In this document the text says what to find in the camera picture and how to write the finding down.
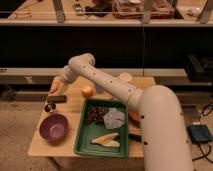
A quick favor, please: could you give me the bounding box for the orange bowl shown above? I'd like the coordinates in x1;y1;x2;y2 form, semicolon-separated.
128;111;139;122

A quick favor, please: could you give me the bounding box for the green plastic tray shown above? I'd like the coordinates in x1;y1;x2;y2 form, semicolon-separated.
74;99;129;158

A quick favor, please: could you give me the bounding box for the black foot pedal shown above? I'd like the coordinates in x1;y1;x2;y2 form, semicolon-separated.
187;125;213;144

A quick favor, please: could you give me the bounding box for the orange apple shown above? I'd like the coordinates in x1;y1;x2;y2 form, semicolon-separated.
81;86;93;98

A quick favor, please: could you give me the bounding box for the small metal cup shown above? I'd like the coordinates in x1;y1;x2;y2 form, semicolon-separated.
44;103;56;113

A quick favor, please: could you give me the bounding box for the blue-grey cup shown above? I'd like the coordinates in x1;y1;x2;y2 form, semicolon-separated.
95;85;104;93

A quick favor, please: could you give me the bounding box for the bunch of dark grapes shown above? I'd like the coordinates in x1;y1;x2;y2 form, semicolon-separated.
86;107;106;124

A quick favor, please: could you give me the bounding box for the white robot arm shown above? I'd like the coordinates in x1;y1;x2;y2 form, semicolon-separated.
60;53;194;171

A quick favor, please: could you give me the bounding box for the orange carrot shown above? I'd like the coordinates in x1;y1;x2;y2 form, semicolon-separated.
49;79;61;94

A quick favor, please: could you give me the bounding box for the purple bowl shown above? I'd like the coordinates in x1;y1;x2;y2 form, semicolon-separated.
39;114;68;142

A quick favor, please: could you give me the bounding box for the black-handled brush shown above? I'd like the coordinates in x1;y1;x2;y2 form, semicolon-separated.
129;134;142;141

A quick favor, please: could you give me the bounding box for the white paper cup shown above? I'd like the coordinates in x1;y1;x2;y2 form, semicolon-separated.
119;72;132;82

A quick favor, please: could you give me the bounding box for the crumpled grey cloth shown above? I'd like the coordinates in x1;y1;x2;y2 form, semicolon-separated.
103;108;125;129

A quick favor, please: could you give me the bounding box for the peeled banana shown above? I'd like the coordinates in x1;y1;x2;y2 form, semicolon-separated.
91;133;120;148

